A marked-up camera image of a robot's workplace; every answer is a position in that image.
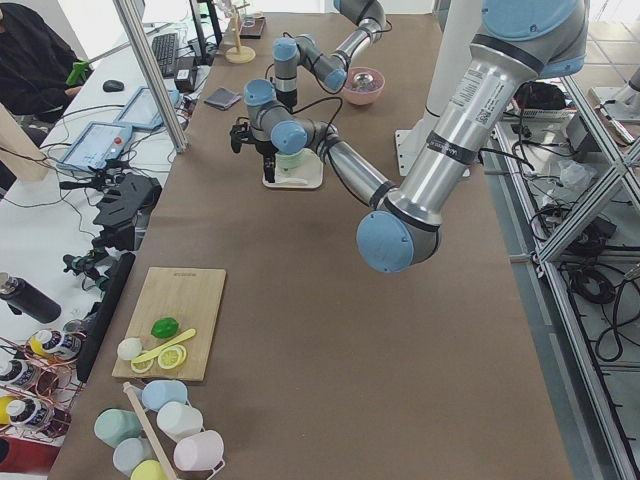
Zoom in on pink mug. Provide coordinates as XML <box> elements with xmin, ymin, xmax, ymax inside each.
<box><xmin>173</xmin><ymin>430</ymin><xmax>225</xmax><ymax>471</ymax></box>

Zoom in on cream rectangular tray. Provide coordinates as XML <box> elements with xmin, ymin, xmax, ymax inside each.
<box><xmin>262</xmin><ymin>148</ymin><xmax>324</xmax><ymax>190</ymax></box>

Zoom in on upper teach pendant tablet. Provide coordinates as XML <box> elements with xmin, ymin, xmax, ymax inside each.
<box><xmin>114</xmin><ymin>87</ymin><xmax>163</xmax><ymax>131</ymax></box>

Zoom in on seated person in black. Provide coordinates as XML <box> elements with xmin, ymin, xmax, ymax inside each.
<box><xmin>1</xmin><ymin>2</ymin><xmax>83</xmax><ymax>123</ymax></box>

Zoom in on grey mug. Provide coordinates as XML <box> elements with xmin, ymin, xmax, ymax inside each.
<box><xmin>112</xmin><ymin>437</ymin><xmax>155</xmax><ymax>477</ymax></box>

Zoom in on blue mug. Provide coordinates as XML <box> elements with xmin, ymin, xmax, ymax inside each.
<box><xmin>142</xmin><ymin>380</ymin><xmax>188</xmax><ymax>411</ymax></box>

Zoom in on pink bowl with ice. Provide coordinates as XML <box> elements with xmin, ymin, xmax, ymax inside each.
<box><xmin>342</xmin><ymin>67</ymin><xmax>385</xmax><ymax>106</ymax></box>

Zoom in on black keyboard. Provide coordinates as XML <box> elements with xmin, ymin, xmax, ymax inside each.
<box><xmin>151</xmin><ymin>33</ymin><xmax>179</xmax><ymax>78</ymax></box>

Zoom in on white mug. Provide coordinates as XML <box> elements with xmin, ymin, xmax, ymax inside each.
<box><xmin>156</xmin><ymin>401</ymin><xmax>203</xmax><ymax>442</ymax></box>

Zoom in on green bowl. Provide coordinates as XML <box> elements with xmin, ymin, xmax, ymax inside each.
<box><xmin>276</xmin><ymin>149</ymin><xmax>305</xmax><ymax>171</ymax></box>

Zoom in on lemon slice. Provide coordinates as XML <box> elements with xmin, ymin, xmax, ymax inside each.
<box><xmin>130</xmin><ymin>359</ymin><xmax>155</xmax><ymax>374</ymax></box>
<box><xmin>157</xmin><ymin>344</ymin><xmax>187</xmax><ymax>370</ymax></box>

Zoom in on yellow mug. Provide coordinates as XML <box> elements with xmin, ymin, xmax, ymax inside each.
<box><xmin>130</xmin><ymin>459</ymin><xmax>168</xmax><ymax>480</ymax></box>

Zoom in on green mug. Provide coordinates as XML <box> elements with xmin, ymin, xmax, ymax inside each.
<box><xmin>94</xmin><ymin>409</ymin><xmax>142</xmax><ymax>448</ymax></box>

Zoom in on lower teach pendant tablet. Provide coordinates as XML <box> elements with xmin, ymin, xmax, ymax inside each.
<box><xmin>57</xmin><ymin>121</ymin><xmax>133</xmax><ymax>173</ymax></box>

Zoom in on yellow plastic knife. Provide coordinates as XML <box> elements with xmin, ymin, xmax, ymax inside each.
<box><xmin>131</xmin><ymin>328</ymin><xmax>197</xmax><ymax>363</ymax></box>

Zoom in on wooden cup tree stand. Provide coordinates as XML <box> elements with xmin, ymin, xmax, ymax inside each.
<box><xmin>220</xmin><ymin>0</ymin><xmax>256</xmax><ymax>64</ymax></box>

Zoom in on black computer mouse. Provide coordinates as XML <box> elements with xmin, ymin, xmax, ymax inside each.
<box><xmin>102</xmin><ymin>79</ymin><xmax>125</xmax><ymax>93</ymax></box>

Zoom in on teach pendant tablet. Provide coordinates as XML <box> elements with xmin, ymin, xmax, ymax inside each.
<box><xmin>114</xmin><ymin>87</ymin><xmax>163</xmax><ymax>131</ymax></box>
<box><xmin>57</xmin><ymin>121</ymin><xmax>133</xmax><ymax>173</ymax></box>

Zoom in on bamboo cutting board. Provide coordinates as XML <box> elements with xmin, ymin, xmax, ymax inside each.
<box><xmin>112</xmin><ymin>267</ymin><xmax>226</xmax><ymax>382</ymax></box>

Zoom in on metal scoop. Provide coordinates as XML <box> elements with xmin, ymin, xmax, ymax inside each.
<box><xmin>351</xmin><ymin>71</ymin><xmax>376</xmax><ymax>91</ymax></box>

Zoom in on white garlic bulb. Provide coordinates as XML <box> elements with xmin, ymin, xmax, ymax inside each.
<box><xmin>117</xmin><ymin>337</ymin><xmax>143</xmax><ymax>361</ymax></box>

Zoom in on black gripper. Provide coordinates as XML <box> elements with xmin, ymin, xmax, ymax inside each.
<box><xmin>255</xmin><ymin>142</ymin><xmax>278</xmax><ymax>183</ymax></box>

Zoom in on black water bottle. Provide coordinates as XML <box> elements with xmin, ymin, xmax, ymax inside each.
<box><xmin>1</xmin><ymin>272</ymin><xmax>61</xmax><ymax>324</ymax></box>

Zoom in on green lime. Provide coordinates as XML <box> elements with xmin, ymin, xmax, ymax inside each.
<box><xmin>151</xmin><ymin>317</ymin><xmax>180</xmax><ymax>339</ymax></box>

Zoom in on grey and purple cloths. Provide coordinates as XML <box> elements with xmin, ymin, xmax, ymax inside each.
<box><xmin>204</xmin><ymin>87</ymin><xmax>241</xmax><ymax>111</ymax></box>

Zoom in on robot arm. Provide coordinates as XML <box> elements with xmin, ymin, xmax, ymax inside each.
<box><xmin>272</xmin><ymin>0</ymin><xmax>387</xmax><ymax>110</ymax></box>
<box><xmin>230</xmin><ymin>1</ymin><xmax>590</xmax><ymax>273</ymax></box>

